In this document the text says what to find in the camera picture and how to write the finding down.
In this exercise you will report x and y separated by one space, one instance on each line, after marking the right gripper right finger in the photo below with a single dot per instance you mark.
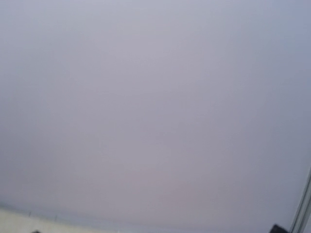
277 229

